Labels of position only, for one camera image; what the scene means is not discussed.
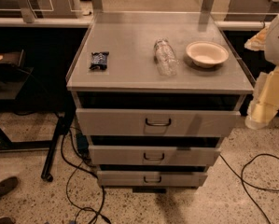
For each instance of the grey drawer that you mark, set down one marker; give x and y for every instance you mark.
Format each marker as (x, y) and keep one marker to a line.
(164, 156)
(150, 179)
(150, 122)

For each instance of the clear plastic bottle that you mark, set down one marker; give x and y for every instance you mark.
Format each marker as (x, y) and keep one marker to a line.
(165, 58)

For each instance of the dark blue snack packet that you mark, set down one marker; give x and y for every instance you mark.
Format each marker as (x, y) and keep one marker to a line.
(99, 60)

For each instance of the white horizontal rail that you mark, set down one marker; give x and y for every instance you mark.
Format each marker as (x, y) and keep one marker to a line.
(72, 23)

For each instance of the black table frame leg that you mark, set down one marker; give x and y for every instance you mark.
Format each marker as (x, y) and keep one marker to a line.
(62, 128)

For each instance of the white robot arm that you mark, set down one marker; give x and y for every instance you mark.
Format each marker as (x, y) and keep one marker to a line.
(265, 104)

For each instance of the grey drawer cabinet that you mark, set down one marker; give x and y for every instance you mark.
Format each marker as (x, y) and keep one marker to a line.
(132, 79)

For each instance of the white paper bowl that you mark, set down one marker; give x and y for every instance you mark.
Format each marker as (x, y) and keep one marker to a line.
(206, 54)

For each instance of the black side shelf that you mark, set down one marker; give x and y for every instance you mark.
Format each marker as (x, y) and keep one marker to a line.
(13, 74)

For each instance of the dark shoe lower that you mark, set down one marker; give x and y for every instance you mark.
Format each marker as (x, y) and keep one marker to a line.
(7, 220)

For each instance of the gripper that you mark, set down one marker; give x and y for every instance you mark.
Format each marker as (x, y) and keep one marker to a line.
(277, 41)

